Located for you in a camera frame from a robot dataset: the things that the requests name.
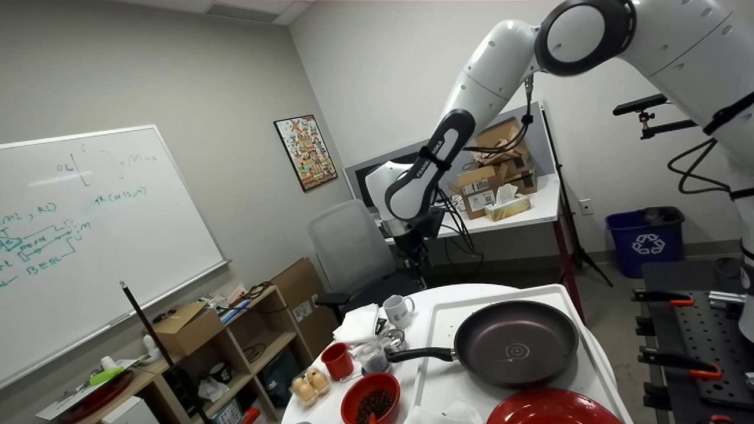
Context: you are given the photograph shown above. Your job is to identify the wooden shelf unit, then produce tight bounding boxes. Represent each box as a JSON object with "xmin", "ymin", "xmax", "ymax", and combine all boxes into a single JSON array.
[{"xmin": 35, "ymin": 282, "xmax": 319, "ymax": 424}]

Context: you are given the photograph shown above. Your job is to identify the white cloth napkins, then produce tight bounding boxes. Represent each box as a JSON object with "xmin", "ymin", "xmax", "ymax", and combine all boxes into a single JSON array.
[{"xmin": 332, "ymin": 301, "xmax": 388, "ymax": 348}]

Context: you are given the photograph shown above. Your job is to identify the tissue box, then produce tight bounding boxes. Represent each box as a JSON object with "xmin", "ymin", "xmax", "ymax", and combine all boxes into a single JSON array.
[{"xmin": 484, "ymin": 183, "xmax": 536, "ymax": 223}]

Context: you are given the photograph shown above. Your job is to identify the round white table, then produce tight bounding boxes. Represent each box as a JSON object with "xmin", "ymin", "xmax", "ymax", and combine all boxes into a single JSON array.
[{"xmin": 280, "ymin": 279, "xmax": 637, "ymax": 424}]

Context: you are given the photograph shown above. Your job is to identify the red cup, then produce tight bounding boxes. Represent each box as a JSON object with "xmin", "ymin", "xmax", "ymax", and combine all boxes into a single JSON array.
[{"xmin": 321, "ymin": 341, "xmax": 355, "ymax": 384}]

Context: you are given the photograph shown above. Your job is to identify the beige round bun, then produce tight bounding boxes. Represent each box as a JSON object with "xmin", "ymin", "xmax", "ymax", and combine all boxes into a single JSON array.
[
  {"xmin": 288, "ymin": 374, "xmax": 319, "ymax": 410},
  {"xmin": 306, "ymin": 365, "xmax": 332, "ymax": 395}
]

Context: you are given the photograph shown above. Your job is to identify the small metal cup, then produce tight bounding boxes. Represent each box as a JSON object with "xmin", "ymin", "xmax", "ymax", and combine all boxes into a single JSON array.
[
  {"xmin": 360, "ymin": 344, "xmax": 397, "ymax": 377},
  {"xmin": 379, "ymin": 325, "xmax": 413, "ymax": 354}
]

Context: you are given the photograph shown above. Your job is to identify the stack of books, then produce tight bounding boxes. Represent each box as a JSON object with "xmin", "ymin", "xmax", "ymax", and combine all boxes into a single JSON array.
[{"xmin": 218, "ymin": 295, "xmax": 255, "ymax": 325}]

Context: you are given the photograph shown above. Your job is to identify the white top desk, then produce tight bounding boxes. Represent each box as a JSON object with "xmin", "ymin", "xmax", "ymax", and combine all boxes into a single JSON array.
[{"xmin": 375, "ymin": 166, "xmax": 586, "ymax": 315}]

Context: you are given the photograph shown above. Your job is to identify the green object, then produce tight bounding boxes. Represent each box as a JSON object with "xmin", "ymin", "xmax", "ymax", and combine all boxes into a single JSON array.
[{"xmin": 88, "ymin": 365, "xmax": 126, "ymax": 388}]

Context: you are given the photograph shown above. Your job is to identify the open brown cardboard box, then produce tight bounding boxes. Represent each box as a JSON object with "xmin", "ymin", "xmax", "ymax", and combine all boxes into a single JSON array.
[{"xmin": 470, "ymin": 114, "xmax": 537, "ymax": 171}]

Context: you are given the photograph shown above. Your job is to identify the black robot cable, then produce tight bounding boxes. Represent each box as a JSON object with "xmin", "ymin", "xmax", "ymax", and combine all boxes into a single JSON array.
[{"xmin": 427, "ymin": 67, "xmax": 754, "ymax": 265}]

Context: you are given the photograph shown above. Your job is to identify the black tripod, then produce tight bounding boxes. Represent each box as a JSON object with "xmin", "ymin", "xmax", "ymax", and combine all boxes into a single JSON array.
[{"xmin": 537, "ymin": 106, "xmax": 617, "ymax": 289}]

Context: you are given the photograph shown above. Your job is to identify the black bar camera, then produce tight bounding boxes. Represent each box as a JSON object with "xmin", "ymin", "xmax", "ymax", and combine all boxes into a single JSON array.
[{"xmin": 611, "ymin": 91, "xmax": 671, "ymax": 117}]

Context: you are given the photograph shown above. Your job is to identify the white plastic tray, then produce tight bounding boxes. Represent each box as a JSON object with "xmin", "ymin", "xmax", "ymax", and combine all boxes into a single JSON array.
[{"xmin": 397, "ymin": 282, "xmax": 637, "ymax": 424}]

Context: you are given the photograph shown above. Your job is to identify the dark frying pan black handle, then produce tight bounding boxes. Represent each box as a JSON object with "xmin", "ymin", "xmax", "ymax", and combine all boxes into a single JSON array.
[{"xmin": 382, "ymin": 298, "xmax": 582, "ymax": 388}]

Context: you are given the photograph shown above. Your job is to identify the black camera bracket arm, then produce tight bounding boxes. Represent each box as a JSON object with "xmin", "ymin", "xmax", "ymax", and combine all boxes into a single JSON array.
[{"xmin": 637, "ymin": 107, "xmax": 703, "ymax": 143}]

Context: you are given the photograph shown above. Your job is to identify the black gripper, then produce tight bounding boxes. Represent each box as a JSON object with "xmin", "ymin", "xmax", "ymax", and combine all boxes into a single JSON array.
[{"xmin": 397, "ymin": 213, "xmax": 448, "ymax": 272}]

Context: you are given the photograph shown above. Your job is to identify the small cardboard box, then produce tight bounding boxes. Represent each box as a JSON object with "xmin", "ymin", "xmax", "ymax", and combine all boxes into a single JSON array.
[{"xmin": 452, "ymin": 164, "xmax": 505, "ymax": 222}]

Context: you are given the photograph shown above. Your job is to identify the black computer monitor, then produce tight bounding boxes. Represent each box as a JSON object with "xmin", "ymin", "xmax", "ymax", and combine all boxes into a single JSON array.
[{"xmin": 344, "ymin": 150, "xmax": 397, "ymax": 213}]

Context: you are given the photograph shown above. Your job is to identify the small white bottle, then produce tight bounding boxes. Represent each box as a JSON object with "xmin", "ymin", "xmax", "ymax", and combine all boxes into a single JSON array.
[{"xmin": 139, "ymin": 331, "xmax": 162, "ymax": 365}]

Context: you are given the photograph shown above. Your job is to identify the blue recycling bin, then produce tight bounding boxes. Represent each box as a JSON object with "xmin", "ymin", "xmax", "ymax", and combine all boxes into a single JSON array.
[{"xmin": 604, "ymin": 204, "xmax": 689, "ymax": 279}]

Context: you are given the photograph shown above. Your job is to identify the red plate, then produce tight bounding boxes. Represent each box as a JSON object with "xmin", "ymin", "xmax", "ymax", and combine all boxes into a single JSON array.
[{"xmin": 486, "ymin": 385, "xmax": 625, "ymax": 424}]

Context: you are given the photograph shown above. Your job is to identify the grey desk divider panel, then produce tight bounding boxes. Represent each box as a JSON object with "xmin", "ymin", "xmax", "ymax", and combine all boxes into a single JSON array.
[{"xmin": 344, "ymin": 101, "xmax": 552, "ymax": 210}]

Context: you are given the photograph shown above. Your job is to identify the framed colourful poster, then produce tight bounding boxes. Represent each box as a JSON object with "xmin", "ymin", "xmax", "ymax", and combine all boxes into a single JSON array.
[{"xmin": 272, "ymin": 112, "xmax": 341, "ymax": 196}]

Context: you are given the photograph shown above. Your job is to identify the white mug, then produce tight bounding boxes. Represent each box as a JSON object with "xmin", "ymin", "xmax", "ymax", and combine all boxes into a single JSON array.
[{"xmin": 382, "ymin": 292, "xmax": 419, "ymax": 330}]

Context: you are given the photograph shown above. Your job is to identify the whiteboard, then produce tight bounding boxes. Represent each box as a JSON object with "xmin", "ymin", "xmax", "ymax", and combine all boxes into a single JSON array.
[{"xmin": 0, "ymin": 122, "xmax": 232, "ymax": 390}]

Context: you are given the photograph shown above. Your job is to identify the black orange bar clamp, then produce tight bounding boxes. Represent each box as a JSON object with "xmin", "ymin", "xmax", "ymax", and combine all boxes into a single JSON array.
[
  {"xmin": 637, "ymin": 344, "xmax": 726, "ymax": 385},
  {"xmin": 632, "ymin": 288, "xmax": 697, "ymax": 310}
]

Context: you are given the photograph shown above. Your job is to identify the thin black pole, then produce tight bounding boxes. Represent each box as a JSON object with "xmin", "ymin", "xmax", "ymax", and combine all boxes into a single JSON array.
[{"xmin": 117, "ymin": 277, "xmax": 202, "ymax": 424}]

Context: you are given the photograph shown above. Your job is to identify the red bowl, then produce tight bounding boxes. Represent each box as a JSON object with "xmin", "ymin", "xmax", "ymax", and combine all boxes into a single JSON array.
[{"xmin": 339, "ymin": 370, "xmax": 403, "ymax": 424}]

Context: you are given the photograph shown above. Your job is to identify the black workbench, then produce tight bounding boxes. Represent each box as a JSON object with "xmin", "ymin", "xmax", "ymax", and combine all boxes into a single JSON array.
[{"xmin": 632, "ymin": 257, "xmax": 754, "ymax": 424}]

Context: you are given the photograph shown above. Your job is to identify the dark red dish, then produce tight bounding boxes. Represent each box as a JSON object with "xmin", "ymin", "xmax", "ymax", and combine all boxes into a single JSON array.
[{"xmin": 71, "ymin": 370, "xmax": 137, "ymax": 422}]

